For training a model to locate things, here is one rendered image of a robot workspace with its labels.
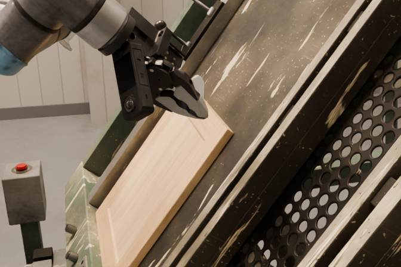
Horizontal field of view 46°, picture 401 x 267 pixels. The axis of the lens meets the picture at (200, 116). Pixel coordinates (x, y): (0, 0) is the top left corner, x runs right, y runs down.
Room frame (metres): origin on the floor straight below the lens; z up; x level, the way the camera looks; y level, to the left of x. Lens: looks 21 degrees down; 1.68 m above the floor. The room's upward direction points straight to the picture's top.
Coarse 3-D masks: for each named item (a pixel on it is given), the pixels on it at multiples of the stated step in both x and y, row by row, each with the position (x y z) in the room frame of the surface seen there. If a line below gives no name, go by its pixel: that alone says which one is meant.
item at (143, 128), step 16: (224, 0) 1.39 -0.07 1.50; (240, 0) 1.38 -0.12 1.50; (224, 16) 1.37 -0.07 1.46; (208, 32) 1.36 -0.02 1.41; (208, 48) 1.36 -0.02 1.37; (192, 64) 1.35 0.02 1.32; (160, 112) 1.32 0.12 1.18; (144, 128) 1.31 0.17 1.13; (128, 144) 1.29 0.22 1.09; (112, 160) 1.32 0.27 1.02; (128, 160) 1.29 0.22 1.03; (112, 176) 1.28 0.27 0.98; (96, 192) 1.26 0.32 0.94
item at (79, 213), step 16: (80, 176) 1.44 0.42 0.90; (96, 176) 1.48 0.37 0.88; (80, 192) 1.35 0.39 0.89; (80, 208) 1.26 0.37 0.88; (96, 208) 1.25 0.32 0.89; (80, 224) 1.18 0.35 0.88; (96, 224) 1.16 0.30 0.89; (80, 240) 1.11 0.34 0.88; (96, 240) 1.08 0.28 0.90; (80, 256) 1.04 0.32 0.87; (96, 256) 1.01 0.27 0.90
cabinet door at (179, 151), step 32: (160, 128) 1.23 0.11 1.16; (192, 128) 1.08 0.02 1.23; (224, 128) 0.95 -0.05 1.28; (160, 160) 1.11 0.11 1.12; (192, 160) 0.97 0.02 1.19; (128, 192) 1.14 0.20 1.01; (160, 192) 1.00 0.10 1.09; (128, 224) 1.02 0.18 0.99; (160, 224) 0.90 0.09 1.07; (128, 256) 0.91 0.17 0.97
